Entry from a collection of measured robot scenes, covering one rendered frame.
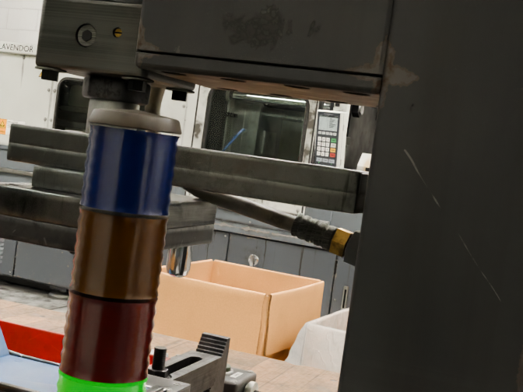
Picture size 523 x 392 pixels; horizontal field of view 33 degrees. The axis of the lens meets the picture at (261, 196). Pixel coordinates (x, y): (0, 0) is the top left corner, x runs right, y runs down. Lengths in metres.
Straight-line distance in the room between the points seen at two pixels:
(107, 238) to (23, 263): 5.98
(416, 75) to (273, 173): 0.11
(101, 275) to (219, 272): 3.22
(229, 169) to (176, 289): 2.48
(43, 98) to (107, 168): 5.94
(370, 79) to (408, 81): 0.02
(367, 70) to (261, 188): 0.11
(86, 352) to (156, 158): 0.08
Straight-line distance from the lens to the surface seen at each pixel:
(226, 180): 0.59
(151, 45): 0.59
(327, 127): 5.17
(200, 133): 5.60
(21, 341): 1.03
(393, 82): 0.54
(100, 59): 0.63
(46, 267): 6.23
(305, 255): 5.34
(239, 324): 2.97
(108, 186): 0.36
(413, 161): 0.53
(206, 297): 3.01
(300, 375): 1.20
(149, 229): 0.37
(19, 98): 6.43
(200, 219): 0.72
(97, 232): 0.37
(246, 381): 1.03
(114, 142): 0.36
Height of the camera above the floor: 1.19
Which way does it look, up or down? 3 degrees down
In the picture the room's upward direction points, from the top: 8 degrees clockwise
